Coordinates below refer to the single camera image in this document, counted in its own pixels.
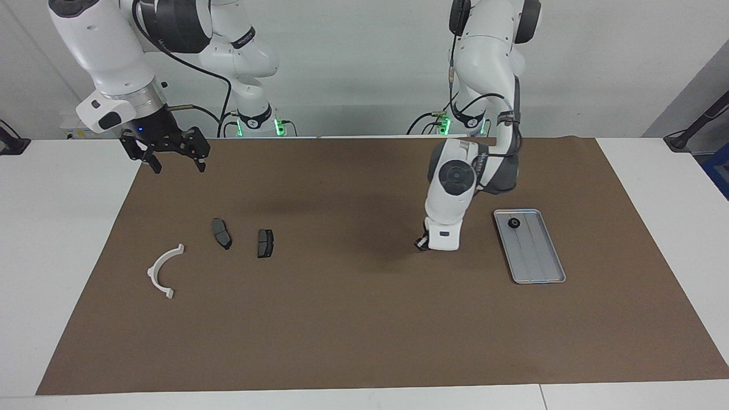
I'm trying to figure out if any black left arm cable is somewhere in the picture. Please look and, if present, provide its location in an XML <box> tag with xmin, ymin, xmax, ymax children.
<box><xmin>447</xmin><ymin>34</ymin><xmax>523</xmax><ymax>194</ymax></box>

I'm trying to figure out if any white wall socket box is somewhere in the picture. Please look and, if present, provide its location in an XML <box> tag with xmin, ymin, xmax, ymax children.
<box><xmin>60</xmin><ymin>111</ymin><xmax>123</xmax><ymax>140</ymax></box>

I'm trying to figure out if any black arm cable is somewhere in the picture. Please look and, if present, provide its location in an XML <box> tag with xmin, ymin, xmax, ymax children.
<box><xmin>131</xmin><ymin>0</ymin><xmax>235</xmax><ymax>137</ymax></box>
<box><xmin>447</xmin><ymin>34</ymin><xmax>523</xmax><ymax>194</ymax></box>

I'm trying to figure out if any black angled stand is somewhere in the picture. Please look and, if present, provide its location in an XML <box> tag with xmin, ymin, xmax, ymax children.
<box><xmin>664</xmin><ymin>88</ymin><xmax>729</xmax><ymax>153</ymax></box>

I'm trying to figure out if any black table clamp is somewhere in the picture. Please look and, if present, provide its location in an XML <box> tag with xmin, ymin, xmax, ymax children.
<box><xmin>0</xmin><ymin>120</ymin><xmax>32</xmax><ymax>155</ymax></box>

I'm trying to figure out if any brown table mat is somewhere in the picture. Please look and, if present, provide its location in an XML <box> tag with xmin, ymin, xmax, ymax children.
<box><xmin>35</xmin><ymin>136</ymin><xmax>729</xmax><ymax>396</ymax></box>

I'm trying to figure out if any blue crate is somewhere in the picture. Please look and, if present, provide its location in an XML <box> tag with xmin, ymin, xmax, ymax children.
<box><xmin>702</xmin><ymin>142</ymin><xmax>729</xmax><ymax>201</ymax></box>

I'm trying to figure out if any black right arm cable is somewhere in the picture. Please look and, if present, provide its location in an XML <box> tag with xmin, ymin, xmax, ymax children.
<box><xmin>131</xmin><ymin>0</ymin><xmax>235</xmax><ymax>137</ymax></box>

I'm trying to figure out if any white half-ring clamp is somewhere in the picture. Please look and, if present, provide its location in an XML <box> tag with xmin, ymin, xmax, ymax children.
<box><xmin>147</xmin><ymin>244</ymin><xmax>186</xmax><ymax>300</ymax></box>

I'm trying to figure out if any curved dark brake pad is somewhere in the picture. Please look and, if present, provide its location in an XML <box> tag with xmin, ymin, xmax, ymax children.
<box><xmin>212</xmin><ymin>218</ymin><xmax>233</xmax><ymax>250</ymax></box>

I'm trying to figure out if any silver metal tray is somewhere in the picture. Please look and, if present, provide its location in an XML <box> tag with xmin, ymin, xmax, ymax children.
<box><xmin>493</xmin><ymin>209</ymin><xmax>567</xmax><ymax>285</ymax></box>

